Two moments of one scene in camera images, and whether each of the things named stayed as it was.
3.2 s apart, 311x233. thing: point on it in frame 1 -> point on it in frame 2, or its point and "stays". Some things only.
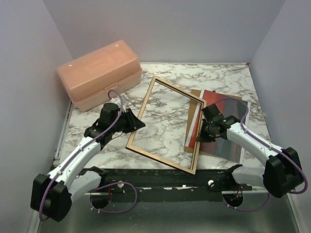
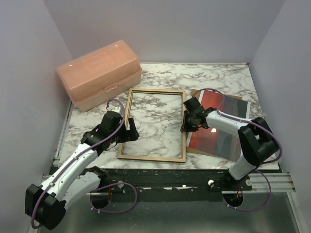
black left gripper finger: [129, 129] -> [126, 139]
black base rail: [164, 184] stays
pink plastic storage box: [89, 77] stays
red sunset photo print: [228, 106] stays
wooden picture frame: [136, 149] -> [120, 156]
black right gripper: [203, 137] -> [185, 127]
